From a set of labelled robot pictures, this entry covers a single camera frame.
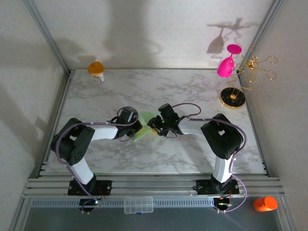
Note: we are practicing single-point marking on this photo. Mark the light green paper sheet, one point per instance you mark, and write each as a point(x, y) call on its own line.
point(144, 132)

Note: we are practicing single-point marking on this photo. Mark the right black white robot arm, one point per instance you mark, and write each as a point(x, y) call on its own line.
point(221, 137)

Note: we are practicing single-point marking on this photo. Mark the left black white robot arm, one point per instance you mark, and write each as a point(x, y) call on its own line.
point(74, 144)

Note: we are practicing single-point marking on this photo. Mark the white cup with orange lid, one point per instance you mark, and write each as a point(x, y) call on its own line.
point(96, 69)

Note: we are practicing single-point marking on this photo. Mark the clear plastic compartment box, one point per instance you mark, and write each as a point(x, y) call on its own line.
point(138, 205)

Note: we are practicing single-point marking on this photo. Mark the pink wine glass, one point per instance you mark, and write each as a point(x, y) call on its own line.
point(226, 67)

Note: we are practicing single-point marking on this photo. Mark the black controller board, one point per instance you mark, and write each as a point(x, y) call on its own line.
point(221, 204)
point(86, 203)

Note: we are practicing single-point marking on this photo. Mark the orange plastic cup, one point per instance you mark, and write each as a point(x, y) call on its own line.
point(264, 204)

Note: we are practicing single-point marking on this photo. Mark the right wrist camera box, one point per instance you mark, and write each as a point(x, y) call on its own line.
point(168, 112)

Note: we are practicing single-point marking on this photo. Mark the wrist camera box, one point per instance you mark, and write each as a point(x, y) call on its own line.
point(168, 112)
point(126, 115)

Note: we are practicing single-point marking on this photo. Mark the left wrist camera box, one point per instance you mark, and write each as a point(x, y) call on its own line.
point(126, 115)

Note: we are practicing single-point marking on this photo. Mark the aluminium frame rail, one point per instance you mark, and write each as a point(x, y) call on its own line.
point(156, 185)

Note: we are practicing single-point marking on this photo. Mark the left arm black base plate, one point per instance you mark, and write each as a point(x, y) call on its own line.
point(106, 186)

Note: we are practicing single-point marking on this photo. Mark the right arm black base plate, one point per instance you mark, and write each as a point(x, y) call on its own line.
point(203, 186)

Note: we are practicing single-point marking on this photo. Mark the aluminium frame post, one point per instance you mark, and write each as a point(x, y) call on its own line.
point(260, 36)
point(48, 36)

